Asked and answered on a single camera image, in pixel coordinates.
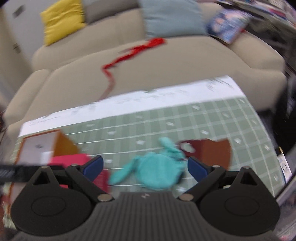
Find red lid clear container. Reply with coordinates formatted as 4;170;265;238
49;154;110;192

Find brown leather piece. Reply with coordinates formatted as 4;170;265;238
177;138;232;169

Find orange cardboard box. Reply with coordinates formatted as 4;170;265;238
6;129;82;214

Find green grid tablecloth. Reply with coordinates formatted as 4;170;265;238
4;75;285;232

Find beige sofa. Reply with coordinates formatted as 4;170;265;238
4;8;287;140

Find red ribbon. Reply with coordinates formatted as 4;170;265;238
98;38;166;101

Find anime print cushion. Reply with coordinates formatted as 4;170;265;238
207;9;253;45

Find yellow cushion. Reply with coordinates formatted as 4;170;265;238
40;0;86;46

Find light blue cushion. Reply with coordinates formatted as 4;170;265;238
138;0;207;38

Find grey knit cushion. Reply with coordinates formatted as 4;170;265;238
82;0;138;24

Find cluttered side desk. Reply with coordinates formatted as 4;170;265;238
216;1;295;29

